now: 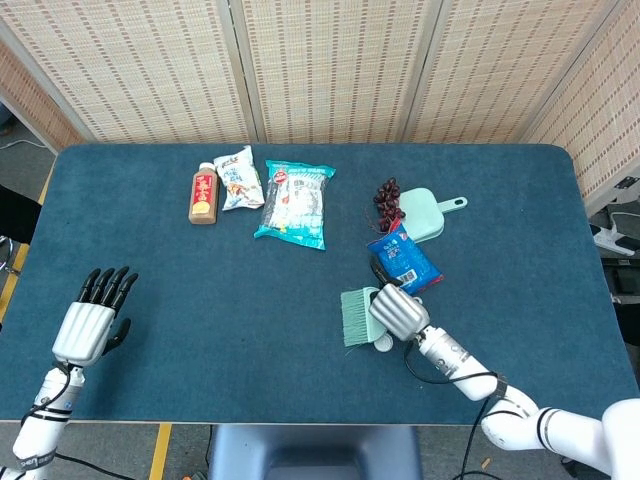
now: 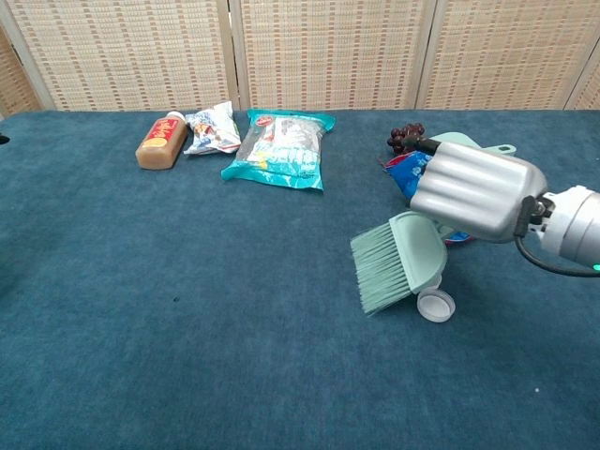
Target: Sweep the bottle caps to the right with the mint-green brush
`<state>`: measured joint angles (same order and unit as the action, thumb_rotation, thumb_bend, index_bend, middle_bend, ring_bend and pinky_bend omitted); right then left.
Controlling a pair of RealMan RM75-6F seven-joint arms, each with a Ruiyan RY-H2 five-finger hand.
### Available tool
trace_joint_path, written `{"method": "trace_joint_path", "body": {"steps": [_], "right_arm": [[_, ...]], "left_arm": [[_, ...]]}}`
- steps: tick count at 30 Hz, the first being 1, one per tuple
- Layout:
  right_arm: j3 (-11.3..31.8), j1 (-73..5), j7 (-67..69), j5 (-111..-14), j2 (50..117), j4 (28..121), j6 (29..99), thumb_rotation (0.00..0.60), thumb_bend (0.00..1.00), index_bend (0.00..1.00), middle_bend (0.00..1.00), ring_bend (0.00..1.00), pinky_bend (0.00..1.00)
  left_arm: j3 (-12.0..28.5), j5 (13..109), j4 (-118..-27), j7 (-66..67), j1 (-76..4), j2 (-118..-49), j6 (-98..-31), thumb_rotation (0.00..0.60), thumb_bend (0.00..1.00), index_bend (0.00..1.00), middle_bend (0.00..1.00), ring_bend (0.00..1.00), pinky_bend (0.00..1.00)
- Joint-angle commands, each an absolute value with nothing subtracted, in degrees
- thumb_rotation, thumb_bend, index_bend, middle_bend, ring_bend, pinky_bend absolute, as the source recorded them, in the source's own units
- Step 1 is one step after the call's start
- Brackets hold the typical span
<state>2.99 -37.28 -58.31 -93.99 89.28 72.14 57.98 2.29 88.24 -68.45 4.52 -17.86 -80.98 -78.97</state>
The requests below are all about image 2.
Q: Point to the blue felt table mat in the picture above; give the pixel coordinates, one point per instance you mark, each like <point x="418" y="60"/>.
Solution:
<point x="234" y="328"/>

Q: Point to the woven bamboo screen panel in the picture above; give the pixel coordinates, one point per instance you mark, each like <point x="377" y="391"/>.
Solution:
<point x="590" y="89"/>
<point x="126" y="51"/>
<point x="11" y="79"/>
<point x="506" y="51"/>
<point x="328" y="51"/>

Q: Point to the blue snack bag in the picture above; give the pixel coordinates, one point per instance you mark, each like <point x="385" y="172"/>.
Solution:
<point x="408" y="173"/>

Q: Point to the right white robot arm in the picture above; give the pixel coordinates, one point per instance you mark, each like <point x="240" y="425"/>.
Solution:
<point x="576" y="220"/>

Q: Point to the teal snack bag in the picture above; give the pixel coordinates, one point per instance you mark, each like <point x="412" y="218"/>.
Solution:
<point x="281" y="150"/>

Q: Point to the small white snack packet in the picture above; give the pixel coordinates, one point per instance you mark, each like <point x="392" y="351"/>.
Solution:
<point x="213" y="131"/>

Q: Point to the mint green dustpan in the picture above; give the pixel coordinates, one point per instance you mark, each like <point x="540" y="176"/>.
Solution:
<point x="457" y="138"/>

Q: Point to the brown drink bottle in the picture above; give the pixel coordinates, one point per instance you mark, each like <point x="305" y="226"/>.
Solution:
<point x="159" y="145"/>

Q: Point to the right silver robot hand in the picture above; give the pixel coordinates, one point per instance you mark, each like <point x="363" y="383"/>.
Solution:
<point x="478" y="192"/>

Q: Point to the bunch of red grapes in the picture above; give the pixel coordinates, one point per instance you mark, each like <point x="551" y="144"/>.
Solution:
<point x="403" y="133"/>

